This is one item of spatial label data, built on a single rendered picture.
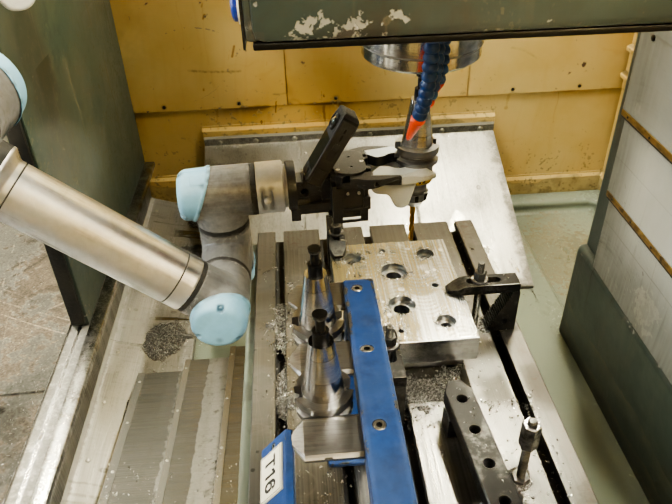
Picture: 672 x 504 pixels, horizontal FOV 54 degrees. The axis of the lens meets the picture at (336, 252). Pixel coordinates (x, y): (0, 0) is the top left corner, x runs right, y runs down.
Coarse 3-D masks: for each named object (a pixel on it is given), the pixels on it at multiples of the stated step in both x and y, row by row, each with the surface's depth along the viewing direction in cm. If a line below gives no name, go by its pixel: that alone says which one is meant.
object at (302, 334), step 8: (296, 312) 79; (336, 312) 79; (296, 320) 79; (336, 320) 78; (296, 328) 77; (304, 328) 77; (336, 328) 77; (304, 336) 76; (336, 336) 77; (296, 344) 78
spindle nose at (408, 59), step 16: (368, 48) 82; (384, 48) 80; (400, 48) 79; (416, 48) 78; (464, 48) 79; (480, 48) 83; (384, 64) 81; (400, 64) 80; (416, 64) 79; (448, 64) 80; (464, 64) 81
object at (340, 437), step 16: (336, 416) 67; (352, 416) 67; (304, 432) 66; (320, 432) 65; (336, 432) 65; (352, 432) 65; (304, 448) 64; (320, 448) 64; (336, 448) 64; (352, 448) 64
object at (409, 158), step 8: (400, 136) 95; (400, 144) 94; (400, 152) 93; (408, 152) 92; (416, 152) 91; (424, 152) 91; (432, 152) 92; (400, 160) 93; (408, 160) 93; (416, 160) 92; (424, 160) 93; (432, 160) 93; (416, 168) 93
